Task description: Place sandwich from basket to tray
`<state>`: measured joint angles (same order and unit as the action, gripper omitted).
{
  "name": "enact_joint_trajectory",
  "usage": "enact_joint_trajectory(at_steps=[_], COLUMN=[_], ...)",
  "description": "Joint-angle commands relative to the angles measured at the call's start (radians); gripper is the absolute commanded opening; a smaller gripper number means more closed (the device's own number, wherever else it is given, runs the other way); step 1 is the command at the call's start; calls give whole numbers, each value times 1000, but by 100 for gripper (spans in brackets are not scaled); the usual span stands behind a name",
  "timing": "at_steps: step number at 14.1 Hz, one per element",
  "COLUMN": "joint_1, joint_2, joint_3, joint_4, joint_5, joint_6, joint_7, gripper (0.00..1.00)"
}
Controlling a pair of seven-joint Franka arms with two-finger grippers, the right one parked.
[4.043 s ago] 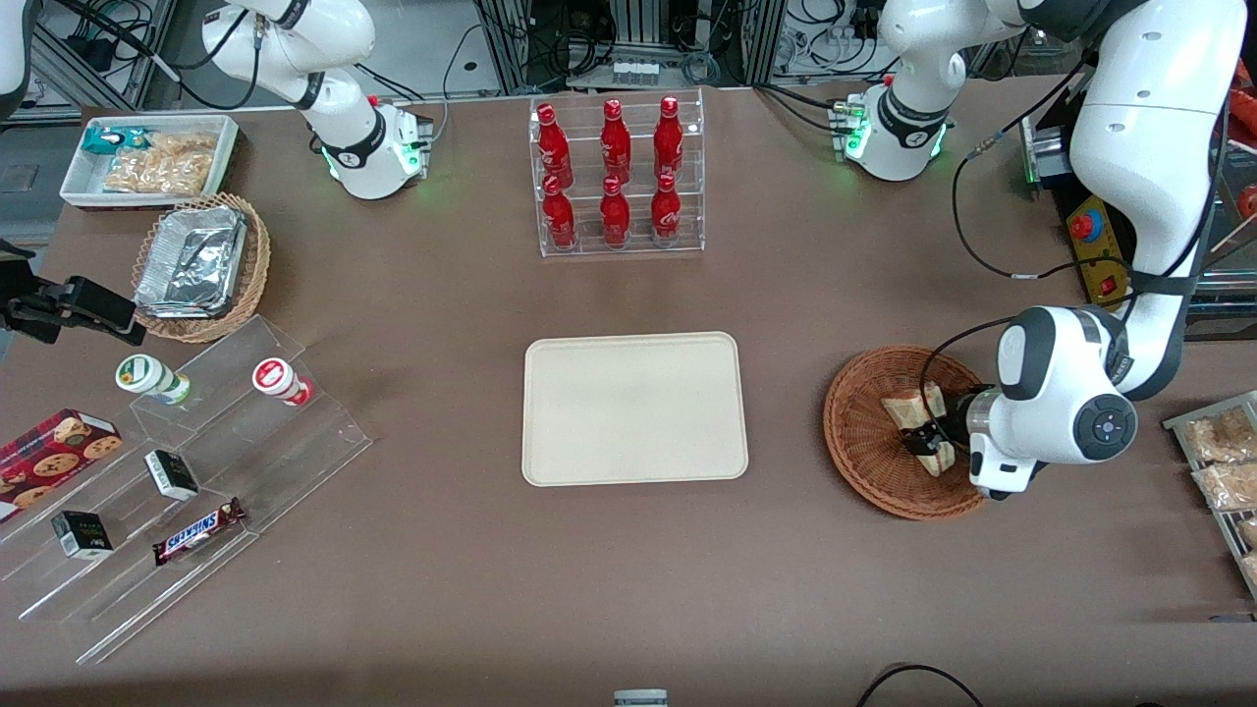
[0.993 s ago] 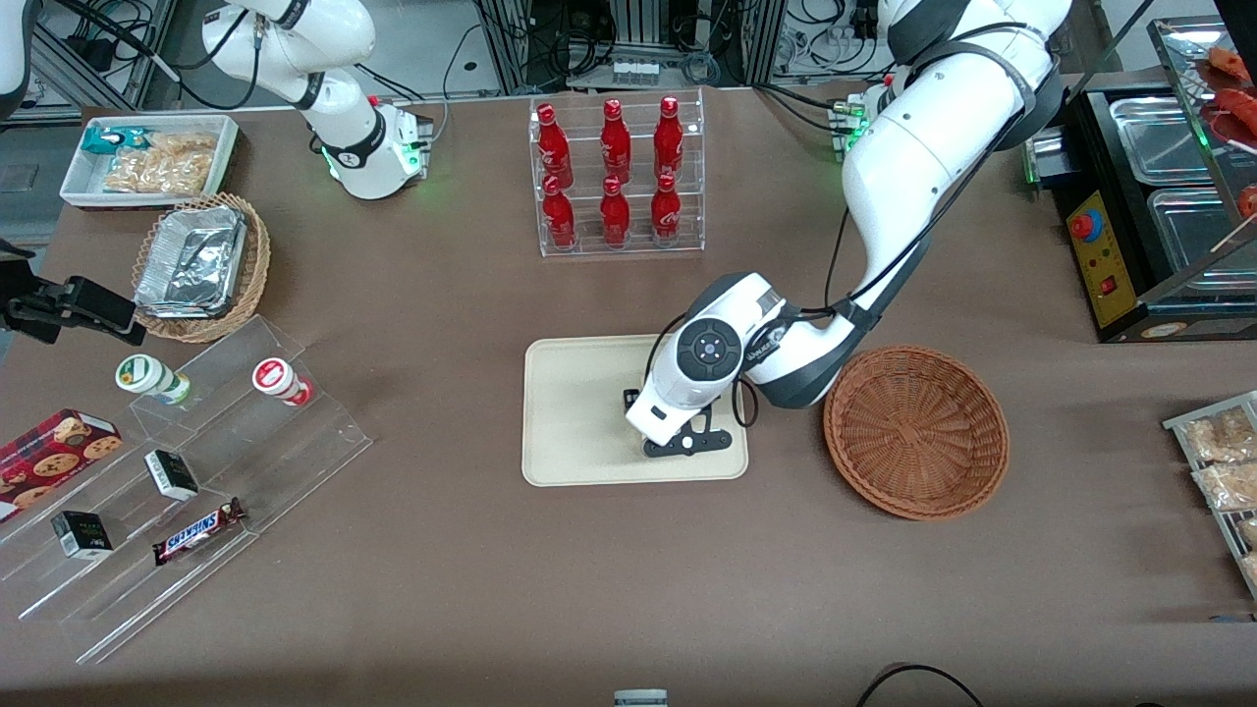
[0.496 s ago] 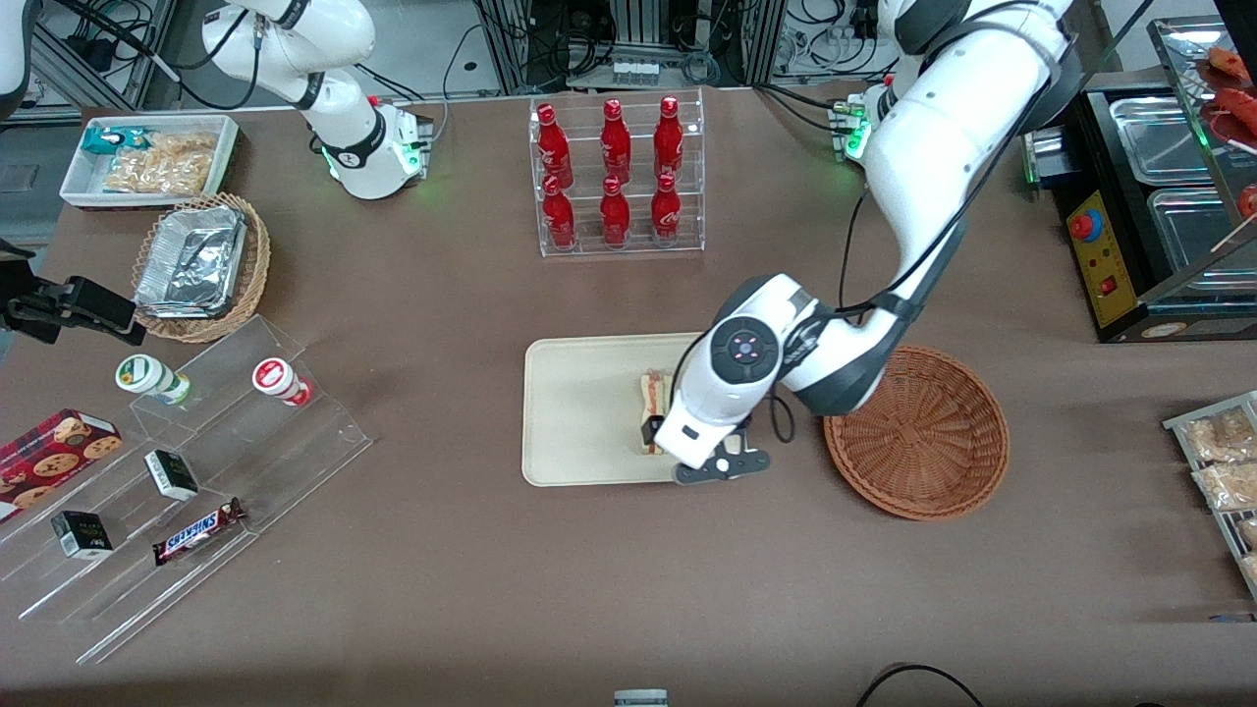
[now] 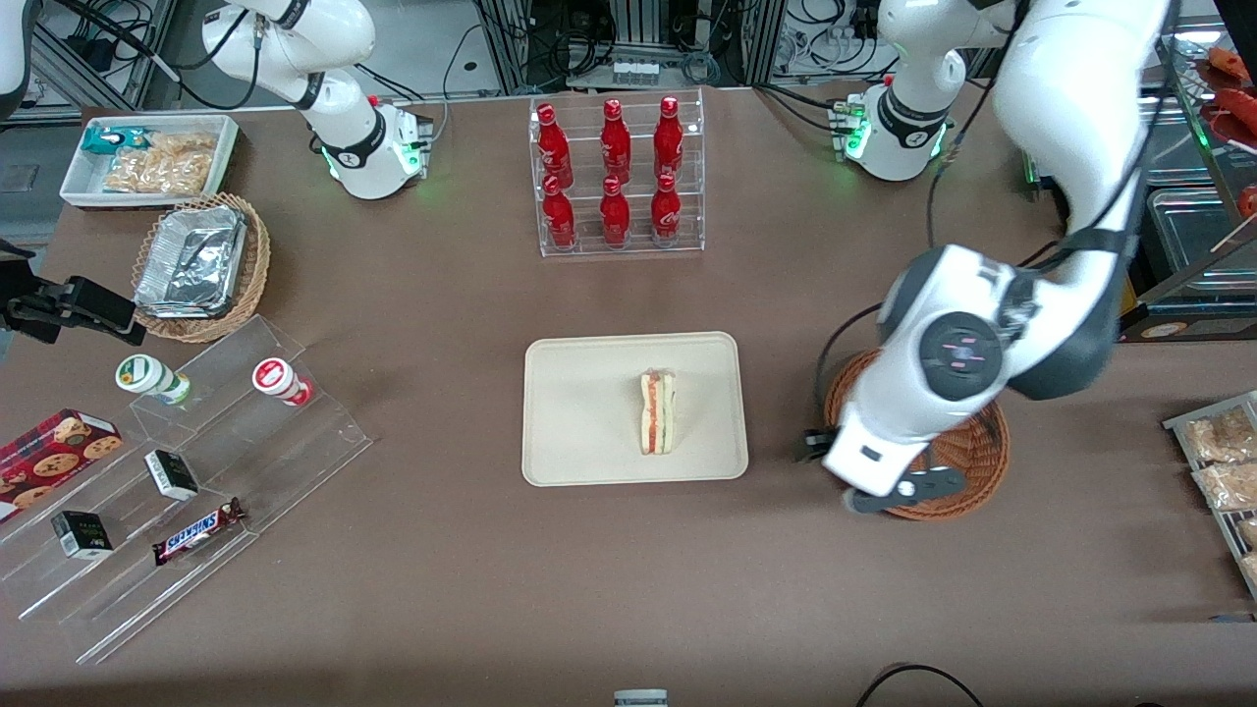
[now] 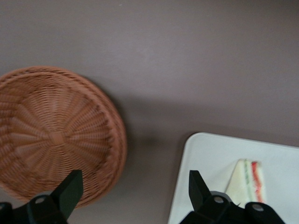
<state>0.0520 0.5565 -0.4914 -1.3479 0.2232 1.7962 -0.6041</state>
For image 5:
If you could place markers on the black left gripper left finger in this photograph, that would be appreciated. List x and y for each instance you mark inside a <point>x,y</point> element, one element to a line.
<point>67,191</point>

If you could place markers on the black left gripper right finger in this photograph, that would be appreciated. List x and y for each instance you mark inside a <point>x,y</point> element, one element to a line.
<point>201,196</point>

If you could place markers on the triangle sandwich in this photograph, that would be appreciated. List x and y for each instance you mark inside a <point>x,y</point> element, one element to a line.
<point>245,182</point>

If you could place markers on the beige plastic tray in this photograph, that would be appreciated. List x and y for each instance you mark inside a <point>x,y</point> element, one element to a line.
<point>210,154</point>

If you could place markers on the brown round wicker basket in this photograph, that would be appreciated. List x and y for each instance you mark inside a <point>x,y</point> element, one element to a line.
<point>56,135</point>

